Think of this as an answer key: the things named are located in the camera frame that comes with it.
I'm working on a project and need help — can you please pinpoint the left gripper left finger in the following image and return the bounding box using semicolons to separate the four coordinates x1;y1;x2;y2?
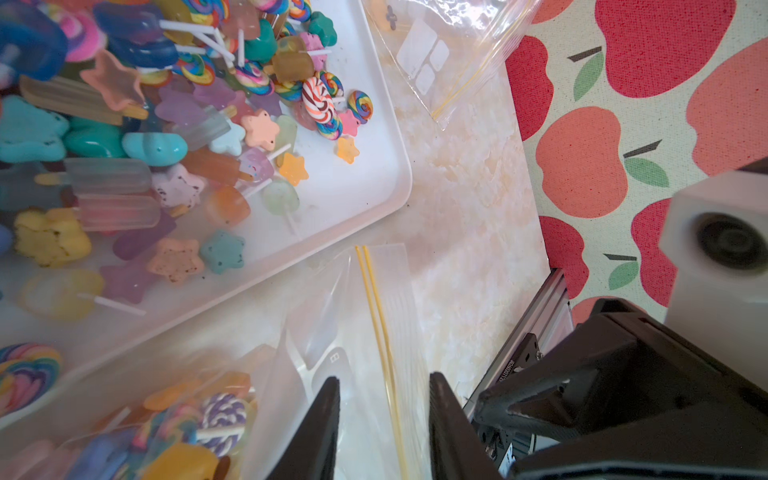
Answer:
267;376;341;480

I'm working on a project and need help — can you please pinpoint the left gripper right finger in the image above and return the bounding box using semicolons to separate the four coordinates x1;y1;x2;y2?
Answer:
428;372;501;480

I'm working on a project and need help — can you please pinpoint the ziploc bag of colourful candies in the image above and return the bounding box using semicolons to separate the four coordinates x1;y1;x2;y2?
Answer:
362;0;541;128

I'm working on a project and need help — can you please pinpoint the ziploc bag of yellow candies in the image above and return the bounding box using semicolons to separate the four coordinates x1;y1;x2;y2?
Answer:
1;244;431;479

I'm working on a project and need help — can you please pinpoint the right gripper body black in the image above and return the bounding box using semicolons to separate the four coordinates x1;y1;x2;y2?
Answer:
512;300;767;479

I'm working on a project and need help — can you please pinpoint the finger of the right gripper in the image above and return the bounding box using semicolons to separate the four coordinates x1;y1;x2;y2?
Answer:
475;335;636;441

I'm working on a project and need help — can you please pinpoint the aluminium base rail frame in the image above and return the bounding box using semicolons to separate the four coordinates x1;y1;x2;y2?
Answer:
463;269;574;478

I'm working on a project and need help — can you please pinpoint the poured candies pile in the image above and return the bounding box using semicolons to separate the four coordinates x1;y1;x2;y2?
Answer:
1;1;374;320

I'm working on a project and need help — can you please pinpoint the white plastic tray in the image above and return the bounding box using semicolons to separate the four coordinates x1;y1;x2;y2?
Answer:
1;1;412;378

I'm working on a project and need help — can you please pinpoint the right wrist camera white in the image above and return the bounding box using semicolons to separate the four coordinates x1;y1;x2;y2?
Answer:
659;170;767;388

